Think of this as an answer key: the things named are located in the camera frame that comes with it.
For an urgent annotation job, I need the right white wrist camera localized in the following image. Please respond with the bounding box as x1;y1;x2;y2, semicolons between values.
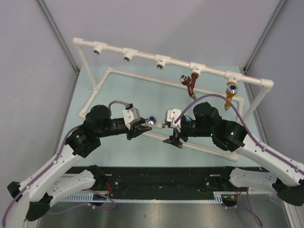
164;109;181;128

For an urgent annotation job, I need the dark red water faucet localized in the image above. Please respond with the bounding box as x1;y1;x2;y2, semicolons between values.
180;72;199;100

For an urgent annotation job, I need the amber yellow water faucet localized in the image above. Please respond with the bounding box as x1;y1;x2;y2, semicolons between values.
226;82;238;102

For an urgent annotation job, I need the light green table mat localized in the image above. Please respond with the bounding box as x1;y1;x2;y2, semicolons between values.
54;64;265;168

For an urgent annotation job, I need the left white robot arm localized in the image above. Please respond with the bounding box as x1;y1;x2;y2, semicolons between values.
2;104;152;228

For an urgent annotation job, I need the white slotted cable duct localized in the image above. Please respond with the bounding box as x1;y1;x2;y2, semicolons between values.
64;192;225;204

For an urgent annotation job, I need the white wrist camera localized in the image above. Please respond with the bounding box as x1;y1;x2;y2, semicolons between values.
164;109;181;128
123;107;141;129

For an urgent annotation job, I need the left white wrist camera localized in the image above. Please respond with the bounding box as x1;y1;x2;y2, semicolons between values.
123;107;141;129

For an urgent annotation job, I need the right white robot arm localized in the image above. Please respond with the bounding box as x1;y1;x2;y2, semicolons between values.
164;102;304;206

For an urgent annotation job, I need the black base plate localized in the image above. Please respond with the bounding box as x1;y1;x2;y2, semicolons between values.
48;166;247;200

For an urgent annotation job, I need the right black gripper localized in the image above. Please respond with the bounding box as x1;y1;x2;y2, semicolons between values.
163;119;213;149

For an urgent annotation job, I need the white water faucet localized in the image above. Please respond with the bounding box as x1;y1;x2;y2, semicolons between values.
140;115;166;131

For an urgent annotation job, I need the white PVC pipe frame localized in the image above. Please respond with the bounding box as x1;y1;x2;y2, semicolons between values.
72;37;274;162

